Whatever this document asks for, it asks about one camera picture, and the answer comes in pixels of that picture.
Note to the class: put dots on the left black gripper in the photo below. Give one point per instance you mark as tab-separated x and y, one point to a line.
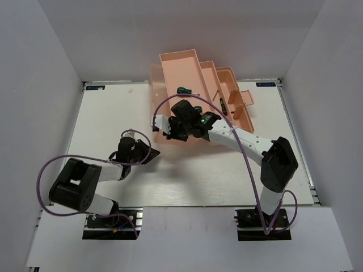
145	148

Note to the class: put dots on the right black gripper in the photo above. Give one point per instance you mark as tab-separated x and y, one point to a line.
172	122

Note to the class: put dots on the green black screwdriver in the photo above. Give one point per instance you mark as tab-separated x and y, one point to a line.
198	108
223	107

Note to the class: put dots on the stubby green screwdriver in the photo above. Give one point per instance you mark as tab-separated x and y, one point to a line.
182	90

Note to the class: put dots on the pink plastic tool box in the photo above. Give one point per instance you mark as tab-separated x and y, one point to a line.
217	85

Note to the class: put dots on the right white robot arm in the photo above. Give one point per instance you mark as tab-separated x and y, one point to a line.
275	157

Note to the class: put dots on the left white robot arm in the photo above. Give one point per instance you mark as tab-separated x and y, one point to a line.
76	184

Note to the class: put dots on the left blue label sticker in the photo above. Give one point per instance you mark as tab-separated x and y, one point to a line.
95	88

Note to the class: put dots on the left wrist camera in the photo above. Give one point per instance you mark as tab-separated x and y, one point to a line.
129	133

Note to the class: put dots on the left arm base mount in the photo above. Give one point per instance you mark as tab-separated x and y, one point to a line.
115	228

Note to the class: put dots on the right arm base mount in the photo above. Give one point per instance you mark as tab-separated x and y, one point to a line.
249	227

